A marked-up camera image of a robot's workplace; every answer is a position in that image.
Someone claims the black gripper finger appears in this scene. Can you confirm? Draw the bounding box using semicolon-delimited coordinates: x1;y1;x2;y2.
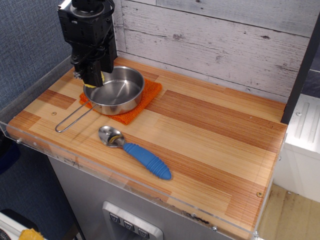
100;37;118;73
74;61;103;87

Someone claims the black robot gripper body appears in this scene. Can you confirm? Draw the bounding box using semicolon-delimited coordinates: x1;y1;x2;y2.
57;0;112;66

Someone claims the yellow plastic corn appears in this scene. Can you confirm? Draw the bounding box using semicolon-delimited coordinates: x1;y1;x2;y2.
83;71;105;88

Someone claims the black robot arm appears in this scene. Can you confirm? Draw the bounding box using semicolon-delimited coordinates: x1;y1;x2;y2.
57;0;117;88

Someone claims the stainless steel pot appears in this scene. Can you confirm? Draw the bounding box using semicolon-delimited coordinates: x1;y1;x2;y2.
54;65;146;133

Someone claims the orange knitted cloth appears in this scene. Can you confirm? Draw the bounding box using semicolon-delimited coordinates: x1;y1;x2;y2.
79;78;163;126

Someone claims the clear acrylic table guard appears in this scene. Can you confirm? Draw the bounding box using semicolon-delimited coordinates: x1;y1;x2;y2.
0;37;288;240

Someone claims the silver button control panel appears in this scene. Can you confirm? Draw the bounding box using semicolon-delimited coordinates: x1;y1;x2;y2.
102;201;164;240

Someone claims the yellow black object bottom left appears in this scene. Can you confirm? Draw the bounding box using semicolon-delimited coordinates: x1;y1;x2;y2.
0;228;43;240

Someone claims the white aluminium side block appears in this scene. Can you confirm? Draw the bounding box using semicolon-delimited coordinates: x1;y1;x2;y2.
285;94;320;153

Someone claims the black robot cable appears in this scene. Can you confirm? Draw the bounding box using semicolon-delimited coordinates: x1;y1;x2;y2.
104;0;116;20

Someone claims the blue handled metal spoon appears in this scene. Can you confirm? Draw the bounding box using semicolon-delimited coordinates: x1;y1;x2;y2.
98;125;172;180

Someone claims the dark right vertical post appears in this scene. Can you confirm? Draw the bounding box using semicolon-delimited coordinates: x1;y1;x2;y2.
280;15;320;125

